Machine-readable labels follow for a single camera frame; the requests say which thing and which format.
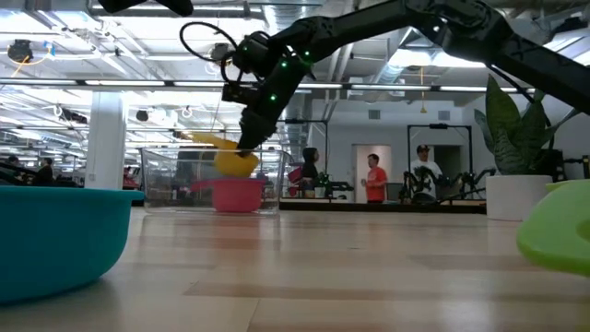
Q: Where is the small red object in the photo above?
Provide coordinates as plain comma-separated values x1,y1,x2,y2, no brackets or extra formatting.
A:
288,166,303,197

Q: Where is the white plant pot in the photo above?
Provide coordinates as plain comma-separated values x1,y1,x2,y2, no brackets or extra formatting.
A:
485,174,553,223

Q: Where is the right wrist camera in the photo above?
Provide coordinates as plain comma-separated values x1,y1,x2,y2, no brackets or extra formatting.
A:
220,81,260,106

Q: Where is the green snake plant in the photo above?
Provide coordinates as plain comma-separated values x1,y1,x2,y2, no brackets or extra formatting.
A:
473,73,583,177

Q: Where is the black gantry frame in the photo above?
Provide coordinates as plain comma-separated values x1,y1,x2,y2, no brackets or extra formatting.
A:
276,118,330,185
407,123,475,202

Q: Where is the clear plastic basket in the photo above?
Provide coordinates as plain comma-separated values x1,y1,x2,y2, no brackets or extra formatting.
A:
140,147,289,217

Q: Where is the yellow measuring cup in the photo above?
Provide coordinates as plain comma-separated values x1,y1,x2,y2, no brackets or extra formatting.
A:
188,132,262,179

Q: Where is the dark background table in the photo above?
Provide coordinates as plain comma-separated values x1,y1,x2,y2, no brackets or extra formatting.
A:
278,197,488,215

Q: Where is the white building pillar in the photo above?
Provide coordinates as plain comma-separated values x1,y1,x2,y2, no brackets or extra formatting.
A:
84,89,129,191

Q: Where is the red measuring cup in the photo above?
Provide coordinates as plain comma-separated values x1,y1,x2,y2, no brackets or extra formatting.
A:
189,177,267,214

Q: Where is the green measuring cup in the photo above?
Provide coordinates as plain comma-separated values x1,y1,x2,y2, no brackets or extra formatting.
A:
516,179,590,279

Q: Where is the light blue measuring cup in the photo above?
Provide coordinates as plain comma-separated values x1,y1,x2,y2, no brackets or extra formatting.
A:
0,185,147,305

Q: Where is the linear ceiling light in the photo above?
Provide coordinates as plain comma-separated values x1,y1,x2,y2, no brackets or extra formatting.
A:
0,78,538,94

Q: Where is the black equipment box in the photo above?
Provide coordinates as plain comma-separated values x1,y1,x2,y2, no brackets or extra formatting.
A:
534,148,566,184

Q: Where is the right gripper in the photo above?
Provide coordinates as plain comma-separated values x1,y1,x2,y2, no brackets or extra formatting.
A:
235,60,309,153

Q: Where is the silver ceiling duct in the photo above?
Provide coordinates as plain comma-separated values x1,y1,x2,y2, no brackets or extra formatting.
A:
371,25,430,87

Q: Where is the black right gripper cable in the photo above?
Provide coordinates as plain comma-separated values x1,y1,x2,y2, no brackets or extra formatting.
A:
178,21,241,85

